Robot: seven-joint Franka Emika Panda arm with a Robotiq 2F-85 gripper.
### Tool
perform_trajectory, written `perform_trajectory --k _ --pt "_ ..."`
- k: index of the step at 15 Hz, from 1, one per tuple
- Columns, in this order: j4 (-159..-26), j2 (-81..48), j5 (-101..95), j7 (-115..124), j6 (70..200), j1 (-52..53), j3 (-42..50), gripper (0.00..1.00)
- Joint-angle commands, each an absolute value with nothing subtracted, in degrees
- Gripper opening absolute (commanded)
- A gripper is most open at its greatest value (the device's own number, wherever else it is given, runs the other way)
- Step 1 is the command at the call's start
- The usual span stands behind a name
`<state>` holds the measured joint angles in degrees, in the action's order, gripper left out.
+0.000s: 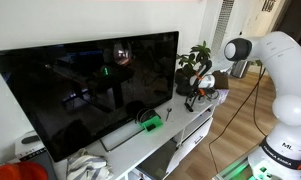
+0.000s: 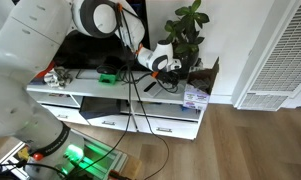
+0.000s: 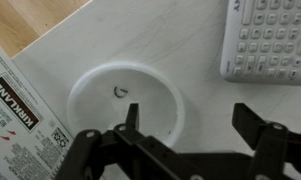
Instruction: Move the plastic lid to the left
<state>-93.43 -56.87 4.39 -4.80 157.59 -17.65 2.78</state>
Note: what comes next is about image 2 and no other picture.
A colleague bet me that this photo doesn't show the striped white cloth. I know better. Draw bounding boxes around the striped white cloth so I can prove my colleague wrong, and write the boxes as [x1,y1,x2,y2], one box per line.
[43,65,74,89]

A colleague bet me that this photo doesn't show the white louvred vent panel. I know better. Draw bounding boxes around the white louvred vent panel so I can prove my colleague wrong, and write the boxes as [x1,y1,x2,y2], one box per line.
[231,0,301,112]

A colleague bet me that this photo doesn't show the white cabinet drawer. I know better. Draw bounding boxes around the white cabinet drawer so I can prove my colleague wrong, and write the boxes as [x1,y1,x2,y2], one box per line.
[86,113,138,133]
[134,114,200,141]
[41,103,90,126]

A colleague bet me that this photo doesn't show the yellow emergency stop button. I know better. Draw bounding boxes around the yellow emergency stop button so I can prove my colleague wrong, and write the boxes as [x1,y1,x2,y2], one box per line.
[17,145,45,163]

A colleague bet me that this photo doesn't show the dark round plant pot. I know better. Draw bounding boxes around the dark round plant pot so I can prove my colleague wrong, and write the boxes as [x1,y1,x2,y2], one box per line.
[171,48,201,81]

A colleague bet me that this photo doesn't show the printed cardboard box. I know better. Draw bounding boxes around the printed cardboard box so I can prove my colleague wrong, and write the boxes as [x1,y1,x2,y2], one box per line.
[182,56,221,112]

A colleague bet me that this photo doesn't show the orange round object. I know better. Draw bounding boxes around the orange round object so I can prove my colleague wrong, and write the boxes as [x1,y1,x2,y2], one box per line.
[33,61,57,80]

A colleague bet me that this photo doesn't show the black round disc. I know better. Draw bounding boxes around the black round disc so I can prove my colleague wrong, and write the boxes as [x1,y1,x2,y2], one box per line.
[95,64,119,76]

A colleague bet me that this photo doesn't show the metal robot mounting platform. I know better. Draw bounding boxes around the metal robot mounting platform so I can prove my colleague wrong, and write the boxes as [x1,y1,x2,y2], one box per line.
[0,129,128,180]

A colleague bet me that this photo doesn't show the wooden block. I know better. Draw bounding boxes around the wooden block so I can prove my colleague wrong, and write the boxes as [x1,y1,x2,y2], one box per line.
[122,155,143,180]

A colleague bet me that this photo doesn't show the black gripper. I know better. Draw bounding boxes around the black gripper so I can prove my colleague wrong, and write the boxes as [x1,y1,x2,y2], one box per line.
[157,69,181,94]

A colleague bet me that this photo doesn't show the black flat screen television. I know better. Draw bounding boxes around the black flat screen television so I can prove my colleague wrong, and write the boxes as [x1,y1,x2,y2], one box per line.
[52,0,152,73]

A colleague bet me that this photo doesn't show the white television cabinet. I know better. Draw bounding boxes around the white television cabinet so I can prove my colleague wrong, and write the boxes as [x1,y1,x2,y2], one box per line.
[25,61,211,141]

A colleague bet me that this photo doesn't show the green plastic holder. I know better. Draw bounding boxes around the green plastic holder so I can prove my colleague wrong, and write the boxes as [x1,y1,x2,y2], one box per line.
[98,72,120,85]

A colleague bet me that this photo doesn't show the green leafy plant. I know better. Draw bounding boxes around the green leafy plant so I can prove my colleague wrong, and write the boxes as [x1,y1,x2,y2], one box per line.
[163,0,211,56]

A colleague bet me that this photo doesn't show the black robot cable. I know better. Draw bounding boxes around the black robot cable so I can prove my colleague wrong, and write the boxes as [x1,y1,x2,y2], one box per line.
[77,63,135,174]
[131,71,171,180]

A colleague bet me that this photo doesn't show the white flat square pad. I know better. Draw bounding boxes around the white flat square pad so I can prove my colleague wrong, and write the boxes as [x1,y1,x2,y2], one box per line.
[143,81,165,99]

